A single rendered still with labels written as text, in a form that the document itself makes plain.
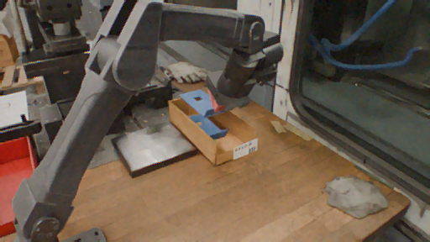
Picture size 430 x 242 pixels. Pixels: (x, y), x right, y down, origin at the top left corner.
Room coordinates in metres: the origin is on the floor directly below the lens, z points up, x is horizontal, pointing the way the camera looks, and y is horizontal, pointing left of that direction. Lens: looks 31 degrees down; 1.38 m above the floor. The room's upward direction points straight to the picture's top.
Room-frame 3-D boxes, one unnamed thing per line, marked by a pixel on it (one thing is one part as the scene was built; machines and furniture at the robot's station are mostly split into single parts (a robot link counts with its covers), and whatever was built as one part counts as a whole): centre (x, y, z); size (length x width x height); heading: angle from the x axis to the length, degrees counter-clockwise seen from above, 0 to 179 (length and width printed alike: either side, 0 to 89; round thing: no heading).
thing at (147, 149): (0.66, 0.16, 0.91); 0.17 x 0.16 x 0.02; 122
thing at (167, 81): (0.90, 0.17, 0.95); 0.06 x 0.03 x 0.09; 122
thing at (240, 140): (0.73, 0.01, 0.93); 0.25 x 0.13 x 0.08; 32
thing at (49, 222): (0.33, 0.28, 1.00); 0.09 x 0.06 x 0.06; 41
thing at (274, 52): (0.64, -0.08, 1.18); 0.12 x 0.09 x 0.12; 131
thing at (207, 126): (0.75, 0.03, 0.92); 0.15 x 0.07 x 0.03; 31
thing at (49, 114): (0.74, 0.36, 0.98); 0.20 x 0.10 x 0.01; 122
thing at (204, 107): (0.75, 0.03, 1.00); 0.15 x 0.07 x 0.03; 32
